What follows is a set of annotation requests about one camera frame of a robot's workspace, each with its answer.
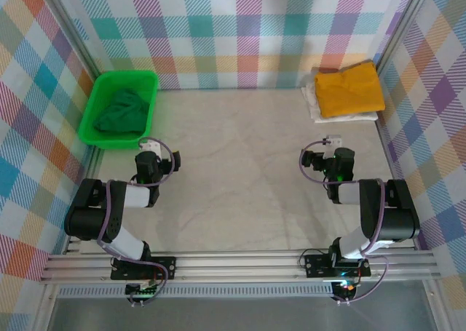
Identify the dark green t-shirt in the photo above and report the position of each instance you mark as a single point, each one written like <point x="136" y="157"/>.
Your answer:
<point x="123" y="116"/>

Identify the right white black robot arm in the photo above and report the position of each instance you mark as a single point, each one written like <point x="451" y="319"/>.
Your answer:
<point x="397" y="218"/>

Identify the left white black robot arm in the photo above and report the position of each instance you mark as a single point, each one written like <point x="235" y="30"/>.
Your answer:
<point x="87" y="218"/>

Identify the folded white t-shirt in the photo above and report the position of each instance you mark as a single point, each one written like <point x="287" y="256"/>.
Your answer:
<point x="320" y="118"/>

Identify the bright green plastic basket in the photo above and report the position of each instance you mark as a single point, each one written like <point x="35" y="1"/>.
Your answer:
<point x="109" y="79"/>

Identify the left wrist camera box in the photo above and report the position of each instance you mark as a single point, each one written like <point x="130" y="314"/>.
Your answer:
<point x="151" y="150"/>

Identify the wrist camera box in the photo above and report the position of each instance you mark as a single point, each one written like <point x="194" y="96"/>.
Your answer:
<point x="334" y="142"/>
<point x="151" y="150"/>

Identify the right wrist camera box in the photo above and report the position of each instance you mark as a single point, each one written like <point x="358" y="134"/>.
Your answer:
<point x="334" y="142"/>

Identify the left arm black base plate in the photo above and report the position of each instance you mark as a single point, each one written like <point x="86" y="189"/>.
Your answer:
<point x="164" y="263"/>

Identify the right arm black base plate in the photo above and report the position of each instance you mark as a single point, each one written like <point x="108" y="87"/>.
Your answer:
<point x="316" y="265"/>

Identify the aluminium mounting rail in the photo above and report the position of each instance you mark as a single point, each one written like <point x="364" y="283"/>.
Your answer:
<point x="236" y="267"/>

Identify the aluminium frame post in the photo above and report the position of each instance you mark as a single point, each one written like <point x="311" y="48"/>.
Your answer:
<point x="71" y="25"/>
<point x="402" y="25"/>

